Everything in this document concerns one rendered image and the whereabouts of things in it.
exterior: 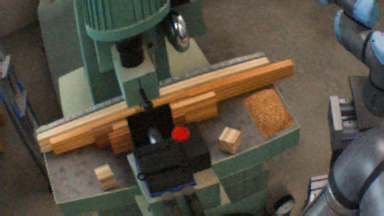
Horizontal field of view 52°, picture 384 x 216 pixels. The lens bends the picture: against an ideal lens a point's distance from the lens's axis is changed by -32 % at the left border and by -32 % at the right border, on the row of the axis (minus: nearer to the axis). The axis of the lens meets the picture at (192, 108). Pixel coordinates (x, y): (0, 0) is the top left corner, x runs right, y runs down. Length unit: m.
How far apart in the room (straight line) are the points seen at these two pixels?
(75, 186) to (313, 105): 1.60
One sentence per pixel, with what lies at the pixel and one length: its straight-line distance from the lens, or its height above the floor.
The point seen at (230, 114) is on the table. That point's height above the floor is 0.90.
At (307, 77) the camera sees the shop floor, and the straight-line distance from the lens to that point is 2.60.
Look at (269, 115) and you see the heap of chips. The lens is 1.13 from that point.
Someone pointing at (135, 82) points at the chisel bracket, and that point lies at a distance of 1.03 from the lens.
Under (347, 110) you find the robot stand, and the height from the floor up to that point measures 0.76.
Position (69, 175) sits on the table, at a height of 0.90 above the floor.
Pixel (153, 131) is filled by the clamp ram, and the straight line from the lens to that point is 1.07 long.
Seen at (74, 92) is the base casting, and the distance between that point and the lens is 1.47.
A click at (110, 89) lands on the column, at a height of 0.86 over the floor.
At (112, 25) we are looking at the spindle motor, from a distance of 0.90.
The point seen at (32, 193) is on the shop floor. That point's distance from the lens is 2.34.
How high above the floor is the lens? 1.74
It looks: 45 degrees down
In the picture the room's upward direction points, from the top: 9 degrees counter-clockwise
